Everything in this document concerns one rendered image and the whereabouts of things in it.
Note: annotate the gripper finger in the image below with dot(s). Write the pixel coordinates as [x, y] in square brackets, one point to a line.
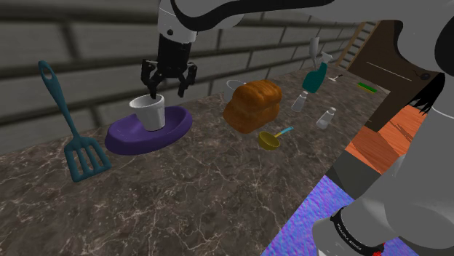
[187, 79]
[151, 79]

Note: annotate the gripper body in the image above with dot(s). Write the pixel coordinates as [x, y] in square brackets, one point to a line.
[172, 56]

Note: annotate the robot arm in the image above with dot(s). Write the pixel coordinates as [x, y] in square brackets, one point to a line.
[408, 184]

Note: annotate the white cup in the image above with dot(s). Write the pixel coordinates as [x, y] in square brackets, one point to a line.
[152, 117]

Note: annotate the purple oval plate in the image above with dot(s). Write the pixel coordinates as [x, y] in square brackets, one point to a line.
[142, 142]

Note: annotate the brown bread loaf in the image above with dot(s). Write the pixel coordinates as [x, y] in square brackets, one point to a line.
[252, 106]

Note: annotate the teal slotted spatula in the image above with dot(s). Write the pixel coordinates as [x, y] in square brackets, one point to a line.
[78, 142]

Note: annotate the clear glass shaker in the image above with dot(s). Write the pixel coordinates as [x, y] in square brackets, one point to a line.
[299, 102]
[325, 120]

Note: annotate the teal spray bottle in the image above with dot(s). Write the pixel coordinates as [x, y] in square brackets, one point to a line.
[314, 80]

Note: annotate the clear tall glass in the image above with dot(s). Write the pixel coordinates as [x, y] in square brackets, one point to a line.
[314, 49]

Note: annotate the wooden ladder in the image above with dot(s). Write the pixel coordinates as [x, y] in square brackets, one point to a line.
[350, 44]

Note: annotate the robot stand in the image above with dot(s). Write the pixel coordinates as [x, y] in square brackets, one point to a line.
[305, 223]

